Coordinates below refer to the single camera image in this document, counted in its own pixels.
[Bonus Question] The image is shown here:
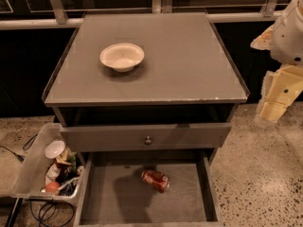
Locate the open grey middle drawer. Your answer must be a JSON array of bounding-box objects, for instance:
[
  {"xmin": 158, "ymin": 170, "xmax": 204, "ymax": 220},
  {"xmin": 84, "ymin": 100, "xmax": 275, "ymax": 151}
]
[{"xmin": 74, "ymin": 150, "xmax": 223, "ymax": 227}]

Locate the red coke can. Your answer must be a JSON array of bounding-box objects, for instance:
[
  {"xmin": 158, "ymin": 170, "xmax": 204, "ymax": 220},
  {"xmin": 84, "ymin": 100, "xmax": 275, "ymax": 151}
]
[{"xmin": 141, "ymin": 169, "xmax": 170, "ymax": 193}]

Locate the grey drawer cabinet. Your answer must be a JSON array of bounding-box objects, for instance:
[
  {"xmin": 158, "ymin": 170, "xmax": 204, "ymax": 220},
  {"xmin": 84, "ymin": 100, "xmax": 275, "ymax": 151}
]
[{"xmin": 42, "ymin": 12, "xmax": 250, "ymax": 227}]

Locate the dark snack bag in bin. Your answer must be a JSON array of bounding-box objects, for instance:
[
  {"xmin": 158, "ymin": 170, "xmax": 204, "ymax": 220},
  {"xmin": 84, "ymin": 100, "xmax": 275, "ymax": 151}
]
[{"xmin": 56, "ymin": 162, "xmax": 76, "ymax": 183}]

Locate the white paper bowl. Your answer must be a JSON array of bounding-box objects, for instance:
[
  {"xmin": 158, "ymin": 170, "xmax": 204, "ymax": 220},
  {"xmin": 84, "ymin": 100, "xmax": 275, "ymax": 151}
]
[{"xmin": 99, "ymin": 43, "xmax": 145, "ymax": 72}]

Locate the orange fruit in bin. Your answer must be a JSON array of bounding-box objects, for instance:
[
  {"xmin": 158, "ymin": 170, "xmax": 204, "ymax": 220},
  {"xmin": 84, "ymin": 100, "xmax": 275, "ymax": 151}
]
[{"xmin": 45, "ymin": 182, "xmax": 60, "ymax": 193}]

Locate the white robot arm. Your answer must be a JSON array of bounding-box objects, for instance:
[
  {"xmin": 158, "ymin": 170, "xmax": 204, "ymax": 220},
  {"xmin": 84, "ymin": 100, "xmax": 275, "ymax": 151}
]
[{"xmin": 250, "ymin": 0, "xmax": 303, "ymax": 127}]

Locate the black power cable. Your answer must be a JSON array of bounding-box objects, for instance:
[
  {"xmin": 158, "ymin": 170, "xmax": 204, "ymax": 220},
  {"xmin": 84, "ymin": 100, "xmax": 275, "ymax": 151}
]
[{"xmin": 0, "ymin": 133, "xmax": 38, "ymax": 163}]

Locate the closed grey top drawer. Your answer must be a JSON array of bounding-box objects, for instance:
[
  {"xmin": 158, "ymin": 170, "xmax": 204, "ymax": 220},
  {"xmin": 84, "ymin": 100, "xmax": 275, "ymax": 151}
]
[{"xmin": 60, "ymin": 123, "xmax": 231, "ymax": 152}]

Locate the blue coiled cable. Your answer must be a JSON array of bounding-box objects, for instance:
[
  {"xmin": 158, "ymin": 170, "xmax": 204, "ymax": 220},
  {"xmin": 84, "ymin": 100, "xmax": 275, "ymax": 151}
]
[{"xmin": 29, "ymin": 200, "xmax": 76, "ymax": 227}]

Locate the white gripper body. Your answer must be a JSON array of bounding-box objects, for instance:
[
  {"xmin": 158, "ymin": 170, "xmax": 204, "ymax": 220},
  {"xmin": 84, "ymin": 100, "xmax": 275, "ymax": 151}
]
[{"xmin": 271, "ymin": 3, "xmax": 303, "ymax": 65}]

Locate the round metal drawer knob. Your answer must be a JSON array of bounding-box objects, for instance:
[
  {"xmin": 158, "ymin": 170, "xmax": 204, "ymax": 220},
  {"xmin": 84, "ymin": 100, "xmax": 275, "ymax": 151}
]
[{"xmin": 144, "ymin": 136, "xmax": 152, "ymax": 146}]

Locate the metal window railing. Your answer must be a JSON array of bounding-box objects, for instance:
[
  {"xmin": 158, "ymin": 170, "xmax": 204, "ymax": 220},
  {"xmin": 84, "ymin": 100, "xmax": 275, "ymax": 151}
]
[{"xmin": 0, "ymin": 0, "xmax": 291, "ymax": 30}]

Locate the white cup in bin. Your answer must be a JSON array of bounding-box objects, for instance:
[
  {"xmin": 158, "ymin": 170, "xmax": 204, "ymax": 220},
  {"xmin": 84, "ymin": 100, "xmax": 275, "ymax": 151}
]
[{"xmin": 45, "ymin": 140, "xmax": 65, "ymax": 159}]

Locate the clear plastic storage bin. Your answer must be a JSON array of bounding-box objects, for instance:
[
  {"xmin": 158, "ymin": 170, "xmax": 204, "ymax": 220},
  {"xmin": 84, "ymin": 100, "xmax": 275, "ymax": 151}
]
[{"xmin": 9, "ymin": 123, "xmax": 82, "ymax": 206}]

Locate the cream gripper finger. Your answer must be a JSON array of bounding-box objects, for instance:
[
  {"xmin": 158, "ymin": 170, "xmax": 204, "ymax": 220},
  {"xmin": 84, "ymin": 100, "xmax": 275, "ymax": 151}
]
[
  {"xmin": 255, "ymin": 64, "xmax": 303, "ymax": 128},
  {"xmin": 250, "ymin": 26, "xmax": 273, "ymax": 50}
]

